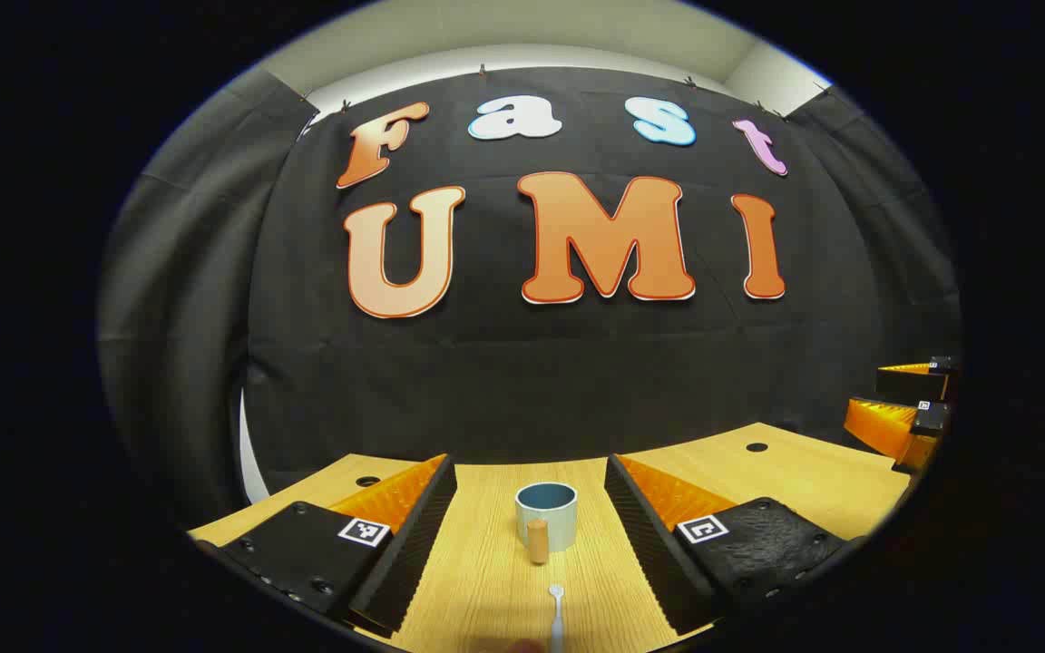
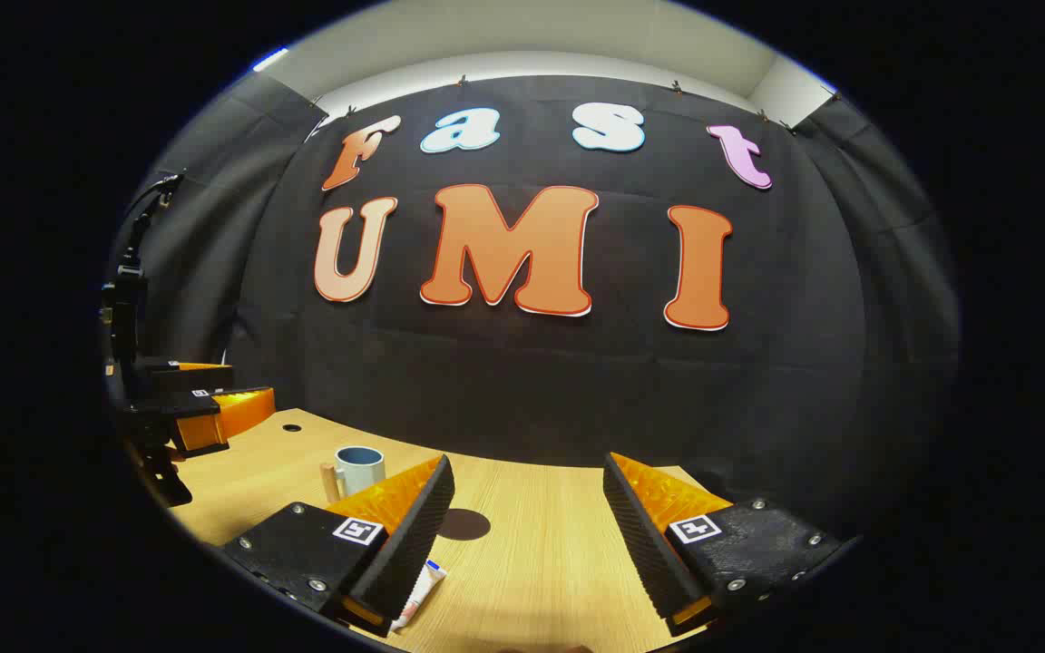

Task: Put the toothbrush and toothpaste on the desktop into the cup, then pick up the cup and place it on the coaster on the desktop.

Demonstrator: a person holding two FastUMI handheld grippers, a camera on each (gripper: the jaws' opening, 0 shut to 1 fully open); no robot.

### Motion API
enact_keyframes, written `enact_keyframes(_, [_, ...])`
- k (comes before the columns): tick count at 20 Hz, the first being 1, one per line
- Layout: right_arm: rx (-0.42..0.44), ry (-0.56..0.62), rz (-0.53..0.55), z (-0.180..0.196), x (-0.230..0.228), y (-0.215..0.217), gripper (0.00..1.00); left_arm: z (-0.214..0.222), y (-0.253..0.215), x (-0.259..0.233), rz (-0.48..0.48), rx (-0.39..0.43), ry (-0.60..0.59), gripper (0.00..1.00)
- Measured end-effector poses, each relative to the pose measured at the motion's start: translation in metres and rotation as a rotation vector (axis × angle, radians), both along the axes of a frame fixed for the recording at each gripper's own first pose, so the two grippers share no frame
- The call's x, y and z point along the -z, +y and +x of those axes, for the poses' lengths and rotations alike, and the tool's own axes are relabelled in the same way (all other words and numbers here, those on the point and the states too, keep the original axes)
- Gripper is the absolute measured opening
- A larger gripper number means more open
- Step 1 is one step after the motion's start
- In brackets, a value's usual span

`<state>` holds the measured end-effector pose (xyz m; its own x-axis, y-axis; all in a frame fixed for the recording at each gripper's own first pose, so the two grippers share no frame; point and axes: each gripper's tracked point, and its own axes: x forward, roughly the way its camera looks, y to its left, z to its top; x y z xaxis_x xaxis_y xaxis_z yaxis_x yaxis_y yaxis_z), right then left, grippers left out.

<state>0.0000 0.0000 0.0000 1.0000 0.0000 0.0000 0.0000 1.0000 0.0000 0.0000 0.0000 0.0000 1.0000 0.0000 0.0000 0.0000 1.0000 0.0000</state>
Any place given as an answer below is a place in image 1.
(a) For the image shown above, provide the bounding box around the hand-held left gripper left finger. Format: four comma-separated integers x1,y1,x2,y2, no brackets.
196,453,458,636

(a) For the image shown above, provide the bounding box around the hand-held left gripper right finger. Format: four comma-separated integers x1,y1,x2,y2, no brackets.
604,453,850,636

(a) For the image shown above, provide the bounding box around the light blue cup wooden handle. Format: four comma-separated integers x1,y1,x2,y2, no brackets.
515,482,579,565

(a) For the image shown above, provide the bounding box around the wooden desktop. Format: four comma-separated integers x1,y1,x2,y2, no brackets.
189,422,913,653

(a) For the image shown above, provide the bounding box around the dark grey side curtain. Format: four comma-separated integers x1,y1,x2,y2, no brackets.
786,84,963,436
98,71,319,527

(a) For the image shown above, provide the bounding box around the black backdrop cloth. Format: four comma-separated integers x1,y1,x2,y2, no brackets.
246,65,959,468

